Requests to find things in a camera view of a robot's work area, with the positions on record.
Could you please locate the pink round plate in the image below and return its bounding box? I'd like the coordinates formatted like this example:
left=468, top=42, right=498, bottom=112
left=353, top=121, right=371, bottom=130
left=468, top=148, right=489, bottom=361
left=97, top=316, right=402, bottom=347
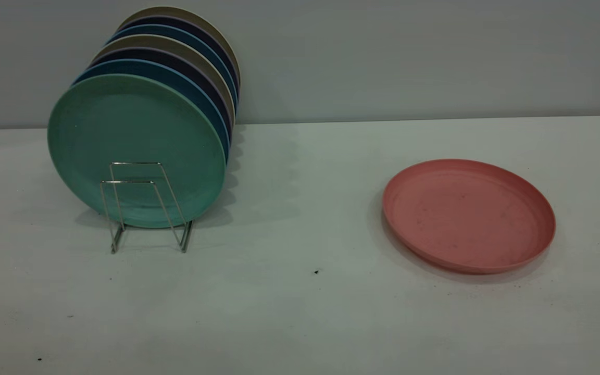
left=382, top=159, right=557, bottom=275

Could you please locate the blue round plate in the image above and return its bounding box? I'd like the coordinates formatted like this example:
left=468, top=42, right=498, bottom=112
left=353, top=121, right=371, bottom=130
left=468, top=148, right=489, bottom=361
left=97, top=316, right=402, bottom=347
left=73, top=58, right=231, bottom=163
left=106, top=24, right=239, bottom=111

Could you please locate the dark purple round plate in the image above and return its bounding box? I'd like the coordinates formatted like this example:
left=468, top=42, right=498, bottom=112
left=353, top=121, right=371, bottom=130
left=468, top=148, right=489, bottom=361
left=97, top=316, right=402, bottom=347
left=91, top=47, right=233, bottom=142
left=119, top=15, right=240, bottom=90

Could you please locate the green round plate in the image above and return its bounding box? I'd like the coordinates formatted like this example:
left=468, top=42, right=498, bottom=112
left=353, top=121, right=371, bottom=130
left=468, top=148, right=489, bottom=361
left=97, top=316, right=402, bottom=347
left=47, top=73, right=227, bottom=229

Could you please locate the beige round plate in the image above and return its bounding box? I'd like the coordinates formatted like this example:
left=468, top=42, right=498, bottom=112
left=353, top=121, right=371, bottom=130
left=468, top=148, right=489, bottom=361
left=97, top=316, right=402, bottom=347
left=117, top=6, right=241, bottom=85
left=93, top=34, right=236, bottom=127

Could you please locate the metal wire plate rack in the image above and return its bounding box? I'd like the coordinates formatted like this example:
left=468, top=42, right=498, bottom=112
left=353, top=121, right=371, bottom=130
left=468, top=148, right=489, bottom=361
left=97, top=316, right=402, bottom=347
left=99, top=161, right=195, bottom=255

